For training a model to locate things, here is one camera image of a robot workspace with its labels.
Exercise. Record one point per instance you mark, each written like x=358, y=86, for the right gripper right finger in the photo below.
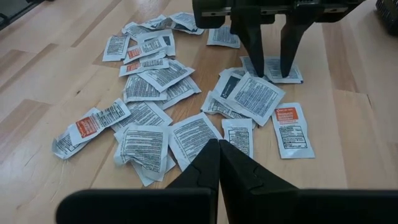
x=239, y=174

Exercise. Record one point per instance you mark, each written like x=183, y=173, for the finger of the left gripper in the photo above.
x=252, y=40
x=292, y=37

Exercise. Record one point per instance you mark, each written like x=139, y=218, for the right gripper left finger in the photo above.
x=205, y=168

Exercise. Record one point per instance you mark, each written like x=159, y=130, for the white packet with orange label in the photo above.
x=96, y=121
x=146, y=48
x=291, y=130
x=144, y=66

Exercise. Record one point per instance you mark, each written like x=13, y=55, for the white packet dark blue panel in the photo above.
x=169, y=40
x=231, y=85

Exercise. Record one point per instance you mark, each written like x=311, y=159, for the black mesh basket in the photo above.
x=388, y=15

